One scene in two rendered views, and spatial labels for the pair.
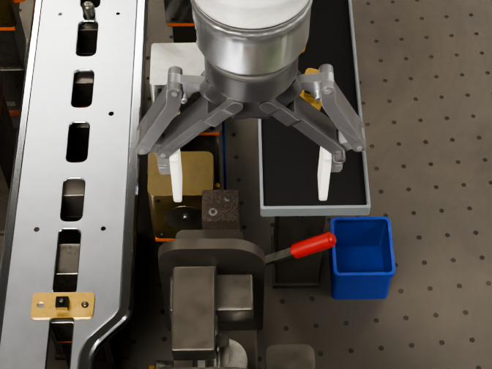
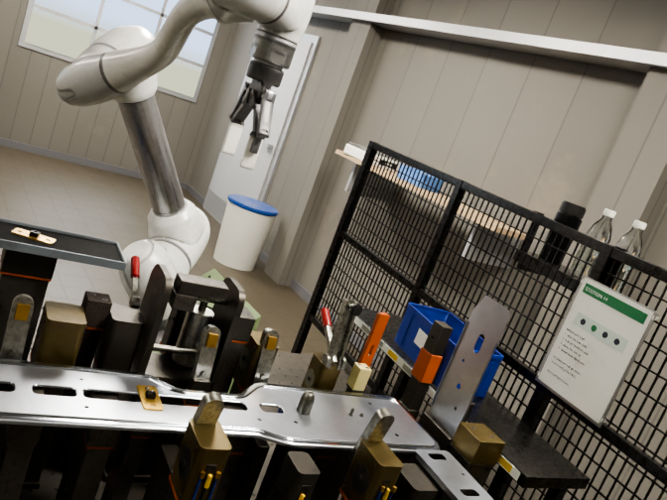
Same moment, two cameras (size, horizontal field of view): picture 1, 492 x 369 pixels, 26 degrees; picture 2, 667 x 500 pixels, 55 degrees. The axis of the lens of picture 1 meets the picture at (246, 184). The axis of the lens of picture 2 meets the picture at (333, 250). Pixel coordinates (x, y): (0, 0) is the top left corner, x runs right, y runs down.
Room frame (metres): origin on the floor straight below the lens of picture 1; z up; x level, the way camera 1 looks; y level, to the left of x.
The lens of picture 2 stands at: (1.03, 1.33, 1.64)
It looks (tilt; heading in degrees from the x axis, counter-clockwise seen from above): 12 degrees down; 239
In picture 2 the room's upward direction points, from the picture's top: 21 degrees clockwise
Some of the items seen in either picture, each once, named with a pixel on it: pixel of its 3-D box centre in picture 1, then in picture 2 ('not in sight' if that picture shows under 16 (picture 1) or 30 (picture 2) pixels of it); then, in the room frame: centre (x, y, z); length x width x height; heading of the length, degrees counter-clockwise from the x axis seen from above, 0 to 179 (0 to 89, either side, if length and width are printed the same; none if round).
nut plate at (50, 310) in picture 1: (62, 303); (150, 395); (0.66, 0.25, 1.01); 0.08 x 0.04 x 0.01; 91
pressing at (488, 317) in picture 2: not in sight; (466, 364); (-0.07, 0.25, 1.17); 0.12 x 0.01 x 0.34; 91
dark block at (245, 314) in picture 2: not in sight; (214, 389); (0.44, 0.03, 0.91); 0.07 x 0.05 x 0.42; 91
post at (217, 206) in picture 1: (222, 277); (73, 380); (0.76, 0.03, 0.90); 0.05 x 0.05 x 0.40; 1
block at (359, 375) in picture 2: not in sight; (337, 429); (0.11, 0.11, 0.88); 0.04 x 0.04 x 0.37; 1
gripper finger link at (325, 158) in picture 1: (324, 166); (232, 139); (0.55, -0.07, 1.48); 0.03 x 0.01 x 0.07; 1
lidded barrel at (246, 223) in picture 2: not in sight; (243, 233); (-1.14, -3.95, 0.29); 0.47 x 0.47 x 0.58
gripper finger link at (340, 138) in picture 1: (346, 149); not in sight; (0.55, -0.09, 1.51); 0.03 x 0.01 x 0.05; 91
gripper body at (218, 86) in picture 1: (250, 75); (261, 85); (0.55, 0.00, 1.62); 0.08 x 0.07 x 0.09; 91
